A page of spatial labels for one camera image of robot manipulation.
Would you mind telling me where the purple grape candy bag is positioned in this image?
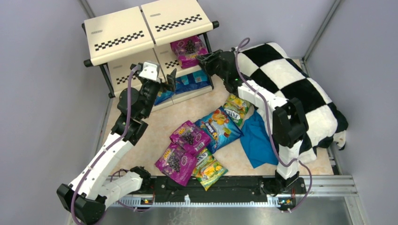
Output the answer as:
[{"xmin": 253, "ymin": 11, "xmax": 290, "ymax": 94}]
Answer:
[
  {"xmin": 170, "ymin": 120, "xmax": 211, "ymax": 156},
  {"xmin": 170, "ymin": 35, "xmax": 209, "ymax": 69},
  {"xmin": 155, "ymin": 143, "xmax": 198, "ymax": 187}
]

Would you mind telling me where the green Fox's candy bag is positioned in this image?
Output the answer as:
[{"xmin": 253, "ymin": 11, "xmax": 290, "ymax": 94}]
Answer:
[{"xmin": 222, "ymin": 94, "xmax": 252, "ymax": 127}]

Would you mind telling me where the green yellow candy bag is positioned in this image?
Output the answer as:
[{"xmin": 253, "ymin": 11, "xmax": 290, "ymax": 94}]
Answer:
[{"xmin": 192, "ymin": 148, "xmax": 228, "ymax": 191}]

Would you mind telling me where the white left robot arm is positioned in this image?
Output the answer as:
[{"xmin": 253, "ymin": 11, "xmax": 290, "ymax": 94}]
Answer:
[{"xmin": 57, "ymin": 64, "xmax": 176, "ymax": 225}]

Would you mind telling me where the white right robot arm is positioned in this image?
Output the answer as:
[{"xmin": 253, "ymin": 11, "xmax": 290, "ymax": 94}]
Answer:
[{"xmin": 196, "ymin": 50, "xmax": 308, "ymax": 183}]

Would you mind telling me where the blue candy bag on shelf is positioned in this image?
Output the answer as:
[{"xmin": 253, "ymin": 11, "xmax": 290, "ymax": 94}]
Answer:
[
  {"xmin": 154, "ymin": 90, "xmax": 174, "ymax": 105},
  {"xmin": 175, "ymin": 70, "xmax": 210, "ymax": 94}
]

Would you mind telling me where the cream three-tier shelf rack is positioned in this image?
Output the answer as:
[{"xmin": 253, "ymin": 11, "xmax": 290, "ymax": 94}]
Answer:
[{"xmin": 82, "ymin": 0, "xmax": 219, "ymax": 98}]

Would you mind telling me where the blue Skittles candy bag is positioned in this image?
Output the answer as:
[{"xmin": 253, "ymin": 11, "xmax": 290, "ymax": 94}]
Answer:
[{"xmin": 194, "ymin": 106, "xmax": 244, "ymax": 153}]

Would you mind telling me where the black white checkered pillow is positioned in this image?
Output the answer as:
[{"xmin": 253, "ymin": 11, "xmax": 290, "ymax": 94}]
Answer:
[{"xmin": 237, "ymin": 42, "xmax": 349, "ymax": 164}]

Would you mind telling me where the blue cloth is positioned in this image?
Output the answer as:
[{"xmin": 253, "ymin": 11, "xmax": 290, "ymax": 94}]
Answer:
[{"xmin": 240, "ymin": 111, "xmax": 278, "ymax": 168}]

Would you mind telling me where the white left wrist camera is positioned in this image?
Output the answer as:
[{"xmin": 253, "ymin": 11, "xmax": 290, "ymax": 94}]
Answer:
[{"xmin": 138, "ymin": 61, "xmax": 161, "ymax": 83}]

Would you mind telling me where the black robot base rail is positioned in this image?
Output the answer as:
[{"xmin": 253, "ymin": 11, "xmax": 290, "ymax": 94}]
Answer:
[{"xmin": 131, "ymin": 176, "xmax": 306, "ymax": 203}]

